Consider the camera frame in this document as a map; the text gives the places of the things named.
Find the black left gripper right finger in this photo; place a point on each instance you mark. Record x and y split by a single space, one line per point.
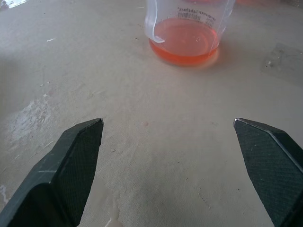
272 170

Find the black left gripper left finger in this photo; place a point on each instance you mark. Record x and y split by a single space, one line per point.
64 179

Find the plastic beaker with orange liquid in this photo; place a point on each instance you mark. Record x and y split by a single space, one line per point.
184 35

